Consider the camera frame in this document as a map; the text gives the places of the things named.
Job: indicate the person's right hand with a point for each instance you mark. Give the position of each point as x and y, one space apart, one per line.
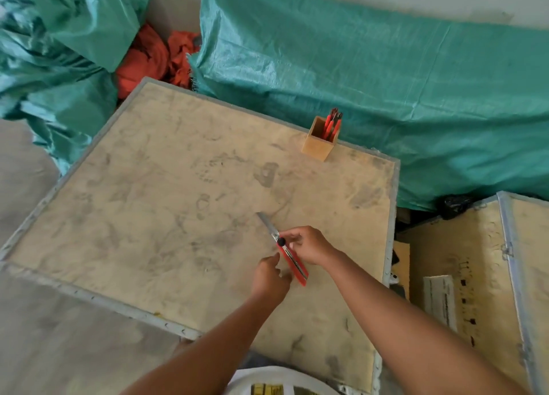
315 246

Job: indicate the person's left hand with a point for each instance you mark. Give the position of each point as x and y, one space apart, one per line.
268 281

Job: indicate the person's right thumb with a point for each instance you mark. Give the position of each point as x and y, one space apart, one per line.
297 250

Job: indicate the person's left thumb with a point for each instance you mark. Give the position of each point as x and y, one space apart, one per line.
270 259

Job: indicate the red utility knife extended blade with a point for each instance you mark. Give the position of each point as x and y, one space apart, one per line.
297 267

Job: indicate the person's left forearm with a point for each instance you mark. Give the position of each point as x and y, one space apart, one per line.
214 347

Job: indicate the person's right forearm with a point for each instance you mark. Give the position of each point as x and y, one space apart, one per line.
411 330

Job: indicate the cardboard piece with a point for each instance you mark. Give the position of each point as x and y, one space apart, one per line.
401 266

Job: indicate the wooden square pen holder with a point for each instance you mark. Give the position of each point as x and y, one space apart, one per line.
316 145

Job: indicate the large plywood crate metal edges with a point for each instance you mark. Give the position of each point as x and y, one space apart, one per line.
171 201

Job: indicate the person's white printed shirt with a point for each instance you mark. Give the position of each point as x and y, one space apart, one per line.
274 382

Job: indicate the white paper label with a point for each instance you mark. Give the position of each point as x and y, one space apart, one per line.
439 302

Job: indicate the black plastic bag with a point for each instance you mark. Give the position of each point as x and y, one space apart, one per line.
455 206

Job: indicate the large green woven tarp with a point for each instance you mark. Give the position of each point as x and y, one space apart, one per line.
364 86

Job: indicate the open plywood crate metal edges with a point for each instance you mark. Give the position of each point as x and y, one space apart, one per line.
484 270

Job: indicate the metal crate latch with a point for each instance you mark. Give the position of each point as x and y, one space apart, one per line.
508 252

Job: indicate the orange cloth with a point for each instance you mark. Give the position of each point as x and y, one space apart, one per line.
148 64

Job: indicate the crumpled green woven tarp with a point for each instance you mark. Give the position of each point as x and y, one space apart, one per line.
55 55

